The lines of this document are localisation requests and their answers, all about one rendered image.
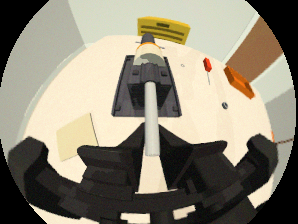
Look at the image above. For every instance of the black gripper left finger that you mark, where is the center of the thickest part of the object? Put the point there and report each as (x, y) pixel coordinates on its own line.
(124, 157)

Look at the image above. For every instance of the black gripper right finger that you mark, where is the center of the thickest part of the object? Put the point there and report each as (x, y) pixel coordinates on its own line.
(177, 154)

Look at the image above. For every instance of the grey metal shaft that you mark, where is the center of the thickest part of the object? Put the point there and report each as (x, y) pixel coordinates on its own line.
(152, 143)

